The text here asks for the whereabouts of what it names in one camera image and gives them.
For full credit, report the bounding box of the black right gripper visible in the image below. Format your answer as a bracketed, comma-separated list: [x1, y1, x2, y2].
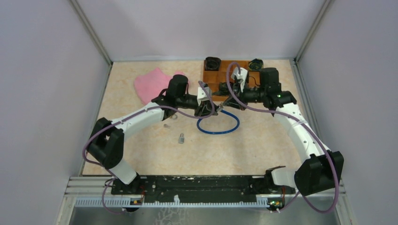
[223, 80, 266, 111]

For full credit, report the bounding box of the blue ethernet cable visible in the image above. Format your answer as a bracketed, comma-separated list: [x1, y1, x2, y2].
[196, 105, 240, 135]

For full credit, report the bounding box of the brass padlock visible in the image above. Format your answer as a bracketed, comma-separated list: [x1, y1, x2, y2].
[170, 114, 178, 120]

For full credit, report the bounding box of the grey combination lock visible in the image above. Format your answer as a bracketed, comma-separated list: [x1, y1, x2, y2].
[178, 133, 184, 144]

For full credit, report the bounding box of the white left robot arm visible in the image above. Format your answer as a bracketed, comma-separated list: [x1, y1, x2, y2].
[82, 75, 220, 194]

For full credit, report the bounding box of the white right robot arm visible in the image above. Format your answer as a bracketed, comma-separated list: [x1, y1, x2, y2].
[227, 67, 344, 196]

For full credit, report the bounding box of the wooden compartment tray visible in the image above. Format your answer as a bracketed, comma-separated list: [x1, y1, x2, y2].
[202, 60, 260, 101]

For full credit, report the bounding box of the pink cloth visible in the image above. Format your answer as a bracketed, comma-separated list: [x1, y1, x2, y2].
[133, 67, 173, 105]

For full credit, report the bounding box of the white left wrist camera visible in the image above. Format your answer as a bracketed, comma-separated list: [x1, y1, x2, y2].
[197, 87, 212, 106]

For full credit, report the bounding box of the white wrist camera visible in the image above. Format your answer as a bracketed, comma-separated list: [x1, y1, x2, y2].
[197, 87, 212, 106]
[230, 67, 249, 92]

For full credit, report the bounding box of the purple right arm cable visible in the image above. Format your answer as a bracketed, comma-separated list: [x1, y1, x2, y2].
[225, 61, 340, 214]

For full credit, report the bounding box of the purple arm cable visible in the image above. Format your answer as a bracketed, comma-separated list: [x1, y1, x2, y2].
[225, 61, 340, 214]
[82, 81, 216, 215]

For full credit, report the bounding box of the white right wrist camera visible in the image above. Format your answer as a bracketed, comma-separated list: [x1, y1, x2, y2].
[230, 67, 249, 92]

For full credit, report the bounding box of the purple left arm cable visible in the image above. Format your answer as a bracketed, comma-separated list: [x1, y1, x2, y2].
[82, 81, 216, 215]

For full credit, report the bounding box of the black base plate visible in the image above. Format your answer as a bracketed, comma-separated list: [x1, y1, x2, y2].
[111, 174, 296, 203]

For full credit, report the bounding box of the grey slotted cable duct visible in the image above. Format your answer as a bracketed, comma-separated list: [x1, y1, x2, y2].
[75, 195, 282, 208]

